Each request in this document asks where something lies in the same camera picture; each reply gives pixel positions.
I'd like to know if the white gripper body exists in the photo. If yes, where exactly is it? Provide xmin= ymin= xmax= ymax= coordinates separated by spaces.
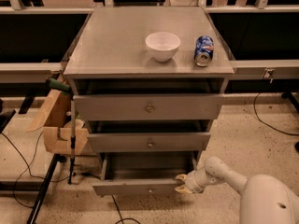
xmin=184 ymin=168 xmax=223 ymax=193

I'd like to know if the grey bottom drawer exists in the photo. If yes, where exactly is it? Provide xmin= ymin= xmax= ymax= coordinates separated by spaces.
xmin=93 ymin=151 xmax=198 ymax=196

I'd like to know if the grey drawer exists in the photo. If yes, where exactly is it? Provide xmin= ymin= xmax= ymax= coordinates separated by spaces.
xmin=93 ymin=151 xmax=198 ymax=196
xmin=74 ymin=94 xmax=224 ymax=121
xmin=88 ymin=133 xmax=210 ymax=152

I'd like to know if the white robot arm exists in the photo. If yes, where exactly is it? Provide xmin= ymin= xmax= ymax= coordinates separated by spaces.
xmin=175 ymin=157 xmax=299 ymax=224

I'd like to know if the grey middle drawer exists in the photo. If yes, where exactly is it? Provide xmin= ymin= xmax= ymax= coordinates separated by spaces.
xmin=88 ymin=133 xmax=210 ymax=152

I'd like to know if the grey three-drawer cabinet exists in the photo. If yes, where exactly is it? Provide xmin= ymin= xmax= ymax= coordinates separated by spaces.
xmin=63 ymin=6 xmax=236 ymax=175

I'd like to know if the grey top drawer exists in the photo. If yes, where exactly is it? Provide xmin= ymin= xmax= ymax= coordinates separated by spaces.
xmin=74 ymin=94 xmax=224 ymax=121

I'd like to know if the open cardboard box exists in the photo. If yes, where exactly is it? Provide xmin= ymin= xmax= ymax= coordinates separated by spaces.
xmin=26 ymin=75 xmax=94 ymax=156

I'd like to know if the black metal stand leg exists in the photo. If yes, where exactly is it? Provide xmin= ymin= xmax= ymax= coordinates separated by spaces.
xmin=26 ymin=154 xmax=61 ymax=224

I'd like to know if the blue soda can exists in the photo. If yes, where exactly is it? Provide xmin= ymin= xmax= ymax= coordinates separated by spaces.
xmin=194 ymin=35 xmax=214 ymax=67

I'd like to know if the white bowl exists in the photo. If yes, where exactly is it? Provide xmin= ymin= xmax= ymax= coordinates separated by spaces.
xmin=145 ymin=32 xmax=180 ymax=62

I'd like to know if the black floor cable centre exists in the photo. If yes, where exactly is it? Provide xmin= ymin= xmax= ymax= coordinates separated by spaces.
xmin=73 ymin=171 xmax=142 ymax=224

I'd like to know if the black floor cable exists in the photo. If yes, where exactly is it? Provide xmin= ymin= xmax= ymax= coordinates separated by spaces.
xmin=252 ymin=92 xmax=299 ymax=137
xmin=73 ymin=171 xmax=142 ymax=224
xmin=0 ymin=130 xmax=71 ymax=209

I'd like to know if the black floor cable right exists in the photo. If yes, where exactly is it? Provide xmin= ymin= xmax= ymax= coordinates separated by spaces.
xmin=252 ymin=92 xmax=299 ymax=137

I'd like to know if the black floor cable left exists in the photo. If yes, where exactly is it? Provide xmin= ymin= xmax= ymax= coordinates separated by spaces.
xmin=0 ymin=130 xmax=71 ymax=209

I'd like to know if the green-handled metal pole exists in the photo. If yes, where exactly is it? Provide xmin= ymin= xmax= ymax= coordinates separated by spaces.
xmin=46 ymin=78 xmax=76 ymax=184

